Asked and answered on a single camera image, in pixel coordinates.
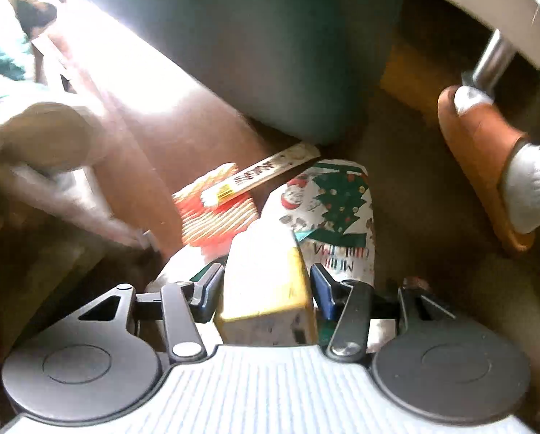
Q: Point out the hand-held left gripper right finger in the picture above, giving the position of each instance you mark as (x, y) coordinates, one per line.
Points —
(324, 289)

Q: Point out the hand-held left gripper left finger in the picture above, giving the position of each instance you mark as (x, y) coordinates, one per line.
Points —
(213, 287)

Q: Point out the yellow white carton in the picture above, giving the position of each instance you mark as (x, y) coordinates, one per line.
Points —
(261, 280)

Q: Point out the dark green trash bin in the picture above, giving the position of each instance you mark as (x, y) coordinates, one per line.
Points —
(274, 54)

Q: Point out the orange striped packet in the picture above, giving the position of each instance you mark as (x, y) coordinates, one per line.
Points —
(215, 226)

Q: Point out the christmas print paper wrapper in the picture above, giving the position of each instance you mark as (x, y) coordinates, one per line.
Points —
(338, 208)

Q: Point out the paper chopstick sleeve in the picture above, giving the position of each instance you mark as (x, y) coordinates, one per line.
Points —
(270, 169)

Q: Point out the brown slipper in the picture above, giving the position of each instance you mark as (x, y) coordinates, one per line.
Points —
(473, 144)

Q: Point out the white sock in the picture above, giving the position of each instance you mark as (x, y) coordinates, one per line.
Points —
(532, 190)

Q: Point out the teal cream patchwork quilt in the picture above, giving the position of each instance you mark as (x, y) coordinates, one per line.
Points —
(39, 131)

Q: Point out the metal bed leg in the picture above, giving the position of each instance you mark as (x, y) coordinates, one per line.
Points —
(491, 61)

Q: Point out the white bed frame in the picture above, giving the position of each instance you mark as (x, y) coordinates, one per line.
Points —
(469, 0)

